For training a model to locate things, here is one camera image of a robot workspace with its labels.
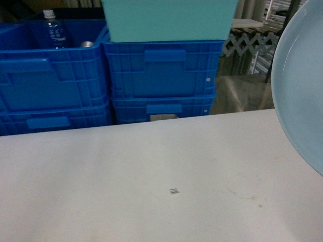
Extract teal foam box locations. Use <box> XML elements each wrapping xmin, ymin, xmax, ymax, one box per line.
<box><xmin>102</xmin><ymin>0</ymin><xmax>238</xmax><ymax>43</ymax></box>

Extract metal roller conveyor rack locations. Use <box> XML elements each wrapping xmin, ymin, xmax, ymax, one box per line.
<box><xmin>218</xmin><ymin>1</ymin><xmax>305</xmax><ymax>76</ymax></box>

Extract lower right blue crate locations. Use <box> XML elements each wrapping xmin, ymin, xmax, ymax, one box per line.
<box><xmin>112</xmin><ymin>94</ymin><xmax>215</xmax><ymax>124</ymax></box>

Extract clear water bottle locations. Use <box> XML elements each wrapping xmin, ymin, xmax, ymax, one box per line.
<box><xmin>42</xmin><ymin>9</ymin><xmax>69</xmax><ymax>49</ymax></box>

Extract upper right blue crate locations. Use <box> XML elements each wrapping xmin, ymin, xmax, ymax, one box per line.
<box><xmin>102</xmin><ymin>34</ymin><xmax>224</xmax><ymax>99</ymax></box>

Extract light blue oval tray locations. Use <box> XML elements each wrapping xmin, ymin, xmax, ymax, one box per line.
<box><xmin>271</xmin><ymin>1</ymin><xmax>322</xmax><ymax>174</ymax></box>

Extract upper middle blue crate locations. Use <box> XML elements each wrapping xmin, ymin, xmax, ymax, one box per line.
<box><xmin>1</xmin><ymin>19</ymin><xmax>108</xmax><ymax>113</ymax></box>

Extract blue crate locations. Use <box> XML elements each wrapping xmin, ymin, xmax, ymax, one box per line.
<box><xmin>112</xmin><ymin>94</ymin><xmax>215</xmax><ymax>124</ymax></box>
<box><xmin>1</xmin><ymin>104</ymin><xmax>113</xmax><ymax>136</ymax></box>
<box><xmin>102</xmin><ymin>34</ymin><xmax>224</xmax><ymax>99</ymax></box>
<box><xmin>1</xmin><ymin>19</ymin><xmax>108</xmax><ymax>113</ymax></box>

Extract lower middle blue crate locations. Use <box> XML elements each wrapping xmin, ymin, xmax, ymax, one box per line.
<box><xmin>1</xmin><ymin>104</ymin><xmax>113</xmax><ymax>136</ymax></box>

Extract silver metal can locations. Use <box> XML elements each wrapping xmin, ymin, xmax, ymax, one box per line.
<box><xmin>80</xmin><ymin>41</ymin><xmax>94</xmax><ymax>48</ymax></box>

